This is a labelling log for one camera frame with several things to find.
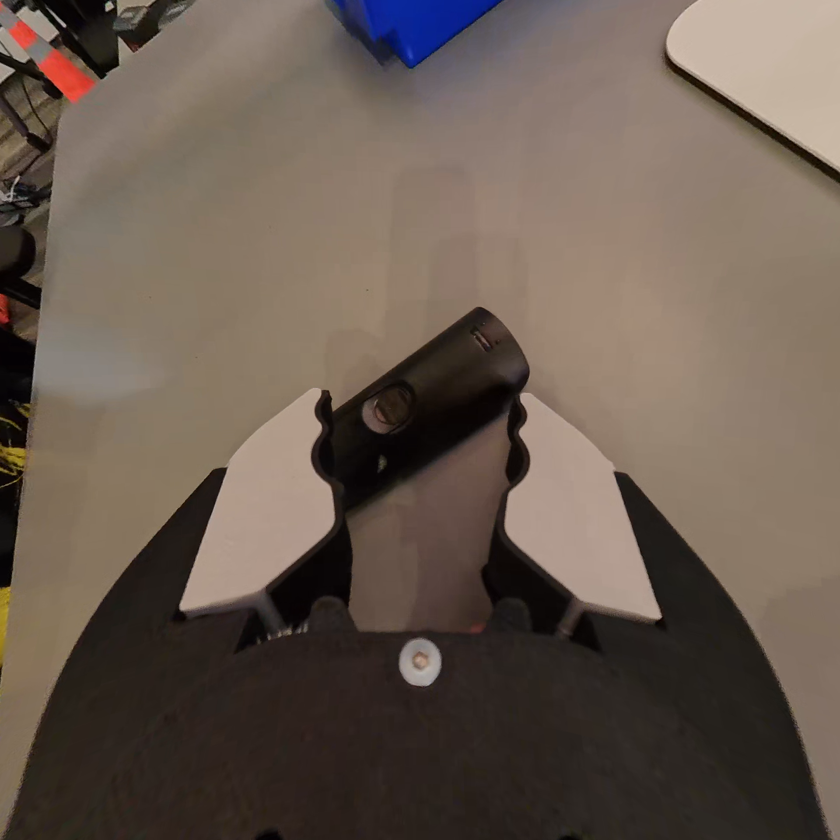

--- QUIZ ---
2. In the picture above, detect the red grey striped barrier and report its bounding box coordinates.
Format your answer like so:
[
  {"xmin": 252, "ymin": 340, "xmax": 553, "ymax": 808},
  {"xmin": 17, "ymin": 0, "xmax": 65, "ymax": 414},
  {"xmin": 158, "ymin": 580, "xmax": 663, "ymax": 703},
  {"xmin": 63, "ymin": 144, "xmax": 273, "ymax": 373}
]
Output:
[{"xmin": 0, "ymin": 3, "xmax": 99, "ymax": 102}]

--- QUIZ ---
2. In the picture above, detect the black remote control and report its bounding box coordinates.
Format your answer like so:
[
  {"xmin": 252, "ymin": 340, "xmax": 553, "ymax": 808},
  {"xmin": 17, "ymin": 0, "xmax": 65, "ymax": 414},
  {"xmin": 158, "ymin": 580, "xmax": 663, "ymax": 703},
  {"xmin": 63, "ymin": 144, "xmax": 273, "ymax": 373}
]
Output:
[{"xmin": 327, "ymin": 306, "xmax": 531, "ymax": 514}]

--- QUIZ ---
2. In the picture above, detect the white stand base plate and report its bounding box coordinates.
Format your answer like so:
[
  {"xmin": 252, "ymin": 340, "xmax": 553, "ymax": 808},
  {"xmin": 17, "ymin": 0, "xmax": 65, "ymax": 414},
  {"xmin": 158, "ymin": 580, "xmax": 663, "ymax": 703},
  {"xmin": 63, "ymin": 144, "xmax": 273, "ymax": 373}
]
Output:
[{"xmin": 665, "ymin": 0, "xmax": 840, "ymax": 183}]

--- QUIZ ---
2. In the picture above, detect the large blue plastic bin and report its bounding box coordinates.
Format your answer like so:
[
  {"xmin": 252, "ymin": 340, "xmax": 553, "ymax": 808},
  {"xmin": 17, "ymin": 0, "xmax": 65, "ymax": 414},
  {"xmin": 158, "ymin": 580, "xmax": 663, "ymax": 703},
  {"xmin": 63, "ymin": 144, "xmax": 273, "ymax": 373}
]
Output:
[{"xmin": 326, "ymin": 0, "xmax": 506, "ymax": 70}]

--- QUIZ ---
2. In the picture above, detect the black chair armrest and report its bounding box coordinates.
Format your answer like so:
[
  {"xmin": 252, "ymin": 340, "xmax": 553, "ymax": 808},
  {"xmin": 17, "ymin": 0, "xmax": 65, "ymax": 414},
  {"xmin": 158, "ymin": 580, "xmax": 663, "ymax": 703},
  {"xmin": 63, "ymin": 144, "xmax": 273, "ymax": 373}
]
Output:
[{"xmin": 0, "ymin": 226, "xmax": 38, "ymax": 309}]

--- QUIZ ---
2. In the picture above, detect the person's black yellow shirt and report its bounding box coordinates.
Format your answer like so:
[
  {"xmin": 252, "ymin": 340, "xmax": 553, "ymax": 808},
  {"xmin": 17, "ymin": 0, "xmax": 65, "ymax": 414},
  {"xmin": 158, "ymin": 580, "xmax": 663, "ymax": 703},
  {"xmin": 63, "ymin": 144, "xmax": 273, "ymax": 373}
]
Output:
[{"xmin": 0, "ymin": 328, "xmax": 34, "ymax": 664}]

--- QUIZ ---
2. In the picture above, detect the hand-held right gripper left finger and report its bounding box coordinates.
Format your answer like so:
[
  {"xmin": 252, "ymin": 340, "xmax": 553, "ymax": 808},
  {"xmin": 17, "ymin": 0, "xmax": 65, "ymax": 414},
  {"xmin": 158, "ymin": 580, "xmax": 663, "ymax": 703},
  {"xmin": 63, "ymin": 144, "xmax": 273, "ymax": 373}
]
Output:
[{"xmin": 178, "ymin": 387, "xmax": 354, "ymax": 632}]

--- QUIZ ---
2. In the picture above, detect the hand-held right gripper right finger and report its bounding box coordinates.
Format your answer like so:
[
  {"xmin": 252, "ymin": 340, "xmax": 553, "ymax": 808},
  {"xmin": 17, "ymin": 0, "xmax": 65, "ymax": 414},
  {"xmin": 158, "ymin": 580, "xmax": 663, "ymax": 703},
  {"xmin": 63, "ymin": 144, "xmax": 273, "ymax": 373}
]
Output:
[{"xmin": 482, "ymin": 392, "xmax": 662, "ymax": 636}]

